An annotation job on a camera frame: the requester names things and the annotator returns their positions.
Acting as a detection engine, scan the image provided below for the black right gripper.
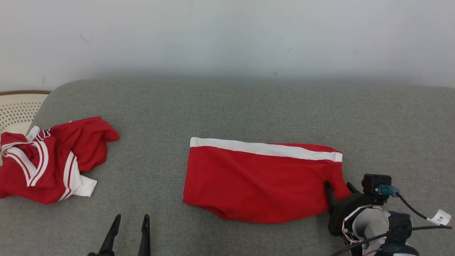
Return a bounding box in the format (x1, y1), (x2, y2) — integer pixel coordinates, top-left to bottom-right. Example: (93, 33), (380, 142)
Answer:
(324, 181), (387, 237)

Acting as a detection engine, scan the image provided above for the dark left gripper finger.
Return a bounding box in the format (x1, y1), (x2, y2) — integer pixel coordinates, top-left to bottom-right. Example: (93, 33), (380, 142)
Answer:
(87, 214), (121, 256)
(138, 214), (151, 256)

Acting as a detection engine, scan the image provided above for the red Bulls shorts white stripe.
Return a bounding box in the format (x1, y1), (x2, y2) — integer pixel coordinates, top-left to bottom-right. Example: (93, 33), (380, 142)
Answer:
(183, 137), (352, 224)

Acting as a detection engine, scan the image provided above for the red white basketball jersey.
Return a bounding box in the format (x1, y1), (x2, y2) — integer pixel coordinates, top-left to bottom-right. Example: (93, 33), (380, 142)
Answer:
(0, 117), (120, 205)

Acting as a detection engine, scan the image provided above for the cream perforated laundry basket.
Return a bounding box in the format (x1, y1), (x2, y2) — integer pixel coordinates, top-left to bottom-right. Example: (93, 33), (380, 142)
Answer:
(0, 90), (51, 135)

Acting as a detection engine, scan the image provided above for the right camera cable teal plug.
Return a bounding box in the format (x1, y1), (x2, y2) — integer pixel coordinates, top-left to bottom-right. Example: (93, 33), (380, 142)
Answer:
(375, 184), (432, 221)

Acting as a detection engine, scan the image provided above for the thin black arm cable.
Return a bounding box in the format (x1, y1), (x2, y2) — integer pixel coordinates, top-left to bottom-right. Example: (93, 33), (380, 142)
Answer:
(331, 225), (454, 256)

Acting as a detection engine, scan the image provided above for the white cable label tag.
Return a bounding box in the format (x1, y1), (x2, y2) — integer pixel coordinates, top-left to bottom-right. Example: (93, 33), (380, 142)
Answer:
(427, 209), (452, 225)

